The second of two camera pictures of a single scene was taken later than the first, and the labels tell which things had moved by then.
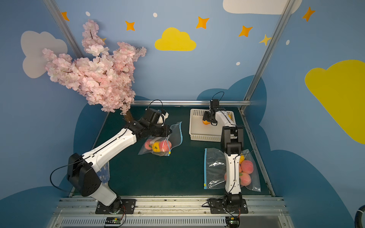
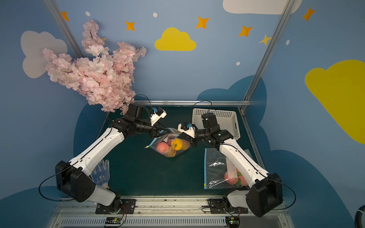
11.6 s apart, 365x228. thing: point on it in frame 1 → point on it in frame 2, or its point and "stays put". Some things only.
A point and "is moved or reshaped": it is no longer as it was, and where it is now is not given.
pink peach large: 247,166 is moved or reshaped
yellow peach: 156,147 → 177,144
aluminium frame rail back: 188,102 stays put
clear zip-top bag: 161,146 is moved or reshaped
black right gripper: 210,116 → 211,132
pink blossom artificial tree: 105,78 stays put
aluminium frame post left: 64,27 stays put
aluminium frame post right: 271,47 stays put
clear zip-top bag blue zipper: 215,164 stays put
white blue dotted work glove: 104,174 stays put
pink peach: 165,146 stays put
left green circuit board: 113,220 stays put
